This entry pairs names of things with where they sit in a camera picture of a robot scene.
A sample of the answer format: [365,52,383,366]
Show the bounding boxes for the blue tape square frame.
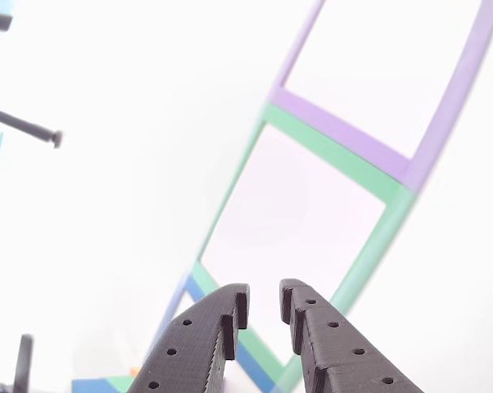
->
[146,273,284,393]

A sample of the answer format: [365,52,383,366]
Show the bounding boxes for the green tape square frame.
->
[191,102,418,393]

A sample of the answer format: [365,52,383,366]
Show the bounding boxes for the purple tape square frame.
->
[269,0,493,193]

